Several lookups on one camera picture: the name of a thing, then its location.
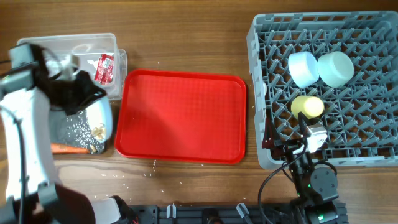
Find food scraps on plate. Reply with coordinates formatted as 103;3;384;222
89;123;106;154

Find light blue bowl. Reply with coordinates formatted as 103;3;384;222
288;51;320;88

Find yellow plastic cup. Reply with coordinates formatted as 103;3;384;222
290;96;325;119

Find orange carrot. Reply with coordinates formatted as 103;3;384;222
51;143;90;154

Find red snack wrapper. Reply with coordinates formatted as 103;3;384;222
95;54;114;85

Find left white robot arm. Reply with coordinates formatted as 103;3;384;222
1;43;139;223

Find black plastic tray bin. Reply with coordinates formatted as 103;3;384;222
49;110;106;154

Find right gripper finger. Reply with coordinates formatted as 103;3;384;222
262;118;280;149
298;112;309;138

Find red serving tray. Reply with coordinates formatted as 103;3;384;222
114;69;247;164

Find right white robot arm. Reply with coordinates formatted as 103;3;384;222
257;112;339;223

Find light blue plate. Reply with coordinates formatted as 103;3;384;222
85;96;113;141

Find clear plastic bin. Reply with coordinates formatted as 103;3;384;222
17;33;127;100

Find mint green bowl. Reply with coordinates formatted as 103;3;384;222
317;51;354;88

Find grey dishwasher rack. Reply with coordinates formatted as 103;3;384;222
246;11;397;170

